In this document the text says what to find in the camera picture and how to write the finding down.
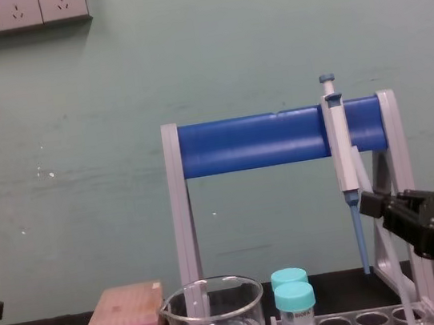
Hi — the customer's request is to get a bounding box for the white and blue pipette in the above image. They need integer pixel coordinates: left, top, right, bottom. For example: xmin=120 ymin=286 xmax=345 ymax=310
xmin=317 ymin=70 xmax=376 ymax=279

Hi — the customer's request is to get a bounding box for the grey tube rack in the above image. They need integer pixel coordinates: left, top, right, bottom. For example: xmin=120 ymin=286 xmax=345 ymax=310
xmin=267 ymin=288 xmax=434 ymax=325

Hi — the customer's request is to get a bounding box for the pink pipette tip box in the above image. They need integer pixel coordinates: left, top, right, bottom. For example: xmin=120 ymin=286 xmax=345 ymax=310
xmin=82 ymin=279 xmax=170 ymax=325

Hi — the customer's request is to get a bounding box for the teal capped plastic tube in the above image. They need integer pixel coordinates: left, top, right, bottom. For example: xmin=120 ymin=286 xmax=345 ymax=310
xmin=269 ymin=265 xmax=311 ymax=292
xmin=272 ymin=279 xmax=319 ymax=325

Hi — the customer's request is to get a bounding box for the grey pipette stand blue bar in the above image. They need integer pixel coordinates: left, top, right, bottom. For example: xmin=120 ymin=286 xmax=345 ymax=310
xmin=158 ymin=85 xmax=434 ymax=325

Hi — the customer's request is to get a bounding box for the large glass beaker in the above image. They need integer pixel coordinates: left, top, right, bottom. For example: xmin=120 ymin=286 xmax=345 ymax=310
xmin=155 ymin=270 xmax=270 ymax=325

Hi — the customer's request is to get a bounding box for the grey wall socket plate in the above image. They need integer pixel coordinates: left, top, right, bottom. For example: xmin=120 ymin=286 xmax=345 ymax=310
xmin=0 ymin=0 xmax=45 ymax=33
xmin=38 ymin=0 xmax=94 ymax=28

